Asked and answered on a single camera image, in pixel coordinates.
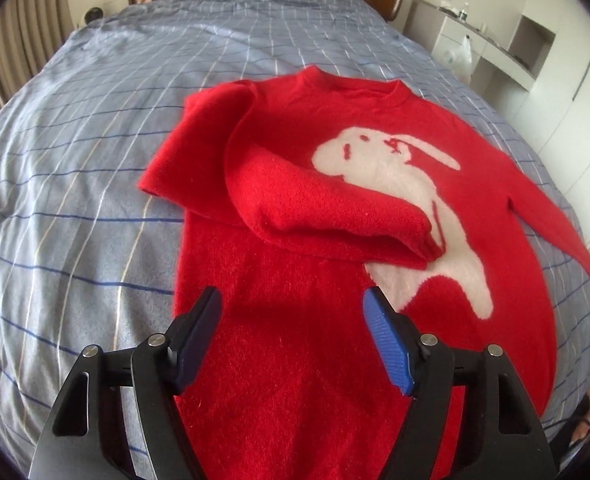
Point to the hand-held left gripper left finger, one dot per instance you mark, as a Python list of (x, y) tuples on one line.
[(198, 340)]

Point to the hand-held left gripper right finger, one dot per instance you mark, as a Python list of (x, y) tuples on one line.
[(387, 340)]

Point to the red sweater with white rabbit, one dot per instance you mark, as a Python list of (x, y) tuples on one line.
[(285, 210)]

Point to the blue plaid blanket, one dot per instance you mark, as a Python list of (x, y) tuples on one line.
[(75, 160)]

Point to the clear plastic bag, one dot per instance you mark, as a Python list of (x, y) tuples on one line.
[(459, 57)]

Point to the white desk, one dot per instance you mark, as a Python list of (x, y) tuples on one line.
[(495, 45)]

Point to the white wardrobe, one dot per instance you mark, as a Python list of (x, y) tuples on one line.
[(575, 85)]

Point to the small black round object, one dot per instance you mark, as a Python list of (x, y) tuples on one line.
[(94, 13)]

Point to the beige curtain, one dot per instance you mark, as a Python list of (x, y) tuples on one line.
[(17, 30)]

